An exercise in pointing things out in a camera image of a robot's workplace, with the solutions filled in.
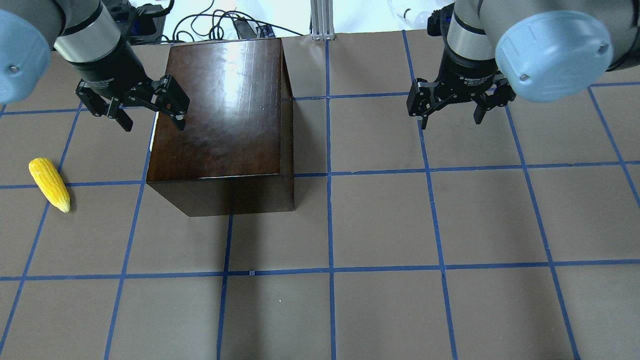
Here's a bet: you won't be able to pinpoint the yellow corn cob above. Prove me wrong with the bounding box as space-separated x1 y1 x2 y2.
28 157 71 214

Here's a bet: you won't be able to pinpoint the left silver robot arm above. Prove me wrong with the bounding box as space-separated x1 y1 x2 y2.
0 0 190 132

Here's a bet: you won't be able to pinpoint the dark wooden drawer cabinet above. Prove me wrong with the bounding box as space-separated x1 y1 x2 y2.
146 38 295 217

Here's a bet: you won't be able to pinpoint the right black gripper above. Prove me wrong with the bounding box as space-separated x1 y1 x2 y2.
406 47 517 130

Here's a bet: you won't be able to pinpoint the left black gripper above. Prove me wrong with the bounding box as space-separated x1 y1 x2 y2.
70 39 190 132

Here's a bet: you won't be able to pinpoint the aluminium frame post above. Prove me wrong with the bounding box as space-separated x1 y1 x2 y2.
310 0 336 41

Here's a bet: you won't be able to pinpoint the black cables behind table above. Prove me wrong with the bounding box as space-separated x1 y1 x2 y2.
112 0 306 43

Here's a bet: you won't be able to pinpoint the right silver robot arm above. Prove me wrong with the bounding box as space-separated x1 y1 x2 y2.
406 0 639 129

